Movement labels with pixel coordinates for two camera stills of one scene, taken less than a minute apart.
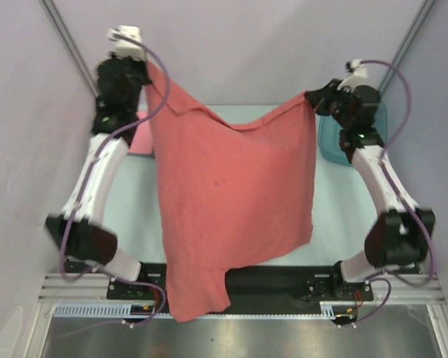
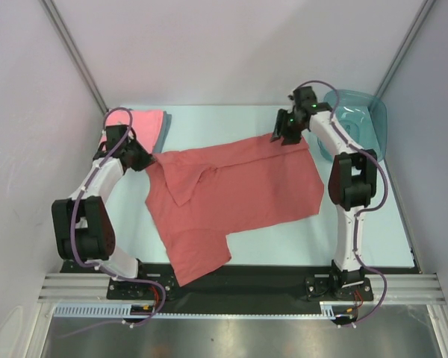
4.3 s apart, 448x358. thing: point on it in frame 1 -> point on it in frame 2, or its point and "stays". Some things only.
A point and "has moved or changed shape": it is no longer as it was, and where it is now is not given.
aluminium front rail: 404,287 stays
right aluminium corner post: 425,9 stays
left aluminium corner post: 54,15 stays
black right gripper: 324,98 -> 284,127
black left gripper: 141,64 -> 146,159
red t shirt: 228,198 has moved or changed shape
